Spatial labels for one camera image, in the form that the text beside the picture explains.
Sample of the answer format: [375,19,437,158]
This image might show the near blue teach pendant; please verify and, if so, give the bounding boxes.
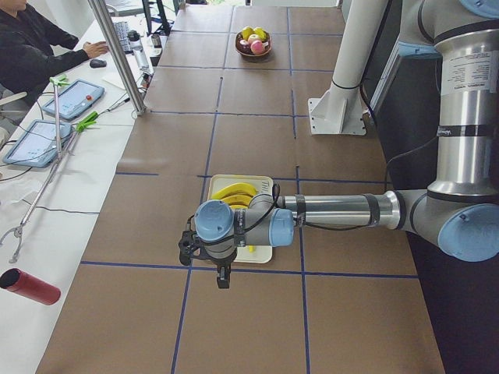
[2,119,73,168]

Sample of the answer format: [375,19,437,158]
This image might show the pink red apple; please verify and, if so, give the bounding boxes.
[250,41,266,55]

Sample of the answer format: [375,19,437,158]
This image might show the blue teach pendant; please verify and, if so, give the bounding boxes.
[2,119,73,168]
[57,79,104,121]

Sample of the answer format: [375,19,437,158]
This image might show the long metal reacher grabber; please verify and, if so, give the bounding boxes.
[0,76,70,264]

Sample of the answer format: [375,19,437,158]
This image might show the far blue teach pendant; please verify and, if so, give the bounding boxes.
[57,79,104,121]

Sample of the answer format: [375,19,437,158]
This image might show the yellow green apple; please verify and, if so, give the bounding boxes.
[246,34,261,44]

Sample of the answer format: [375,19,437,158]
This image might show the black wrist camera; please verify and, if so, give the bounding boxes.
[179,230,201,266]

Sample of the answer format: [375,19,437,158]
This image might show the red cylindrical bottle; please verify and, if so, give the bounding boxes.
[1,268,61,305]

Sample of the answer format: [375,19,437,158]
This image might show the white rectangular bear tray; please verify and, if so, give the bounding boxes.
[207,175,274,263]

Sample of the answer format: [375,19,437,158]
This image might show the seated person dark clothes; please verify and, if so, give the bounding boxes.
[1,1,108,107]

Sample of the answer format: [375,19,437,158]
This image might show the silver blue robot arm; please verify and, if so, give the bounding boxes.
[179,1,498,288]

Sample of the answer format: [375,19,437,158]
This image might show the black keyboard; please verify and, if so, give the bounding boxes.
[113,21,133,54]

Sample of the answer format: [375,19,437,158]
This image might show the aluminium frame post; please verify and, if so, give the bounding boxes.
[88,0,147,116]

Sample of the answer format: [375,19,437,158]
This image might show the black computer mouse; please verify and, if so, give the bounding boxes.
[90,58,107,69]

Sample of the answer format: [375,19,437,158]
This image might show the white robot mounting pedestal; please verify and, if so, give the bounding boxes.
[308,0,388,136]

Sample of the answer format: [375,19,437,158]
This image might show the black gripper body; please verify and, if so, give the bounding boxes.
[205,245,237,273]

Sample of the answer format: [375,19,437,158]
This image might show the brown woven basket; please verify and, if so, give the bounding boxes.
[235,31,273,60]

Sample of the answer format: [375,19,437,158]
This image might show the grey water bottle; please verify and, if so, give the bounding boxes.
[127,30,149,72]

